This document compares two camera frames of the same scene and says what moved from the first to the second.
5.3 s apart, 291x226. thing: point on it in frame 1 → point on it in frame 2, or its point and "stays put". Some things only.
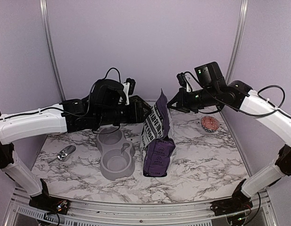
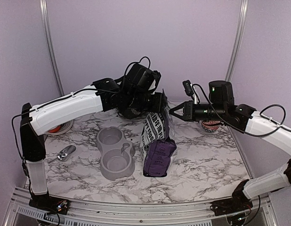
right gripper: x=185 y=107 → x=189 y=113
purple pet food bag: x=158 y=148 stays put
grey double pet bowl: x=117 y=153 stays put
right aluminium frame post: x=238 y=39 stays put
